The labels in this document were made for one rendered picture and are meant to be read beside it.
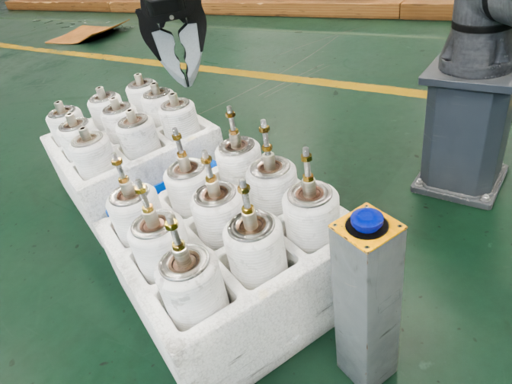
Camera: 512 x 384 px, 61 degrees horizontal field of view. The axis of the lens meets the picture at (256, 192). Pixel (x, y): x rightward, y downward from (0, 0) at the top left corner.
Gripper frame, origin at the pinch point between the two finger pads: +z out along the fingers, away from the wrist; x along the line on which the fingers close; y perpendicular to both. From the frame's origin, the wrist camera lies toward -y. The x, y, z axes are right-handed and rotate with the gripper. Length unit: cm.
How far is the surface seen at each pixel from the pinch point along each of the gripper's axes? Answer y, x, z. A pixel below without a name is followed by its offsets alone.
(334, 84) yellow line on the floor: 91, -59, 46
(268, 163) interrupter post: 3.5, -10.9, 19.6
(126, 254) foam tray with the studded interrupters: -0.4, 17.8, 28.4
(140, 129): 36.5, 12.5, 22.0
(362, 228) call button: -25.7, -15.5, 13.7
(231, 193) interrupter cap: -0.7, -2.8, 21.1
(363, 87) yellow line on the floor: 82, -67, 46
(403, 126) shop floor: 47, -64, 46
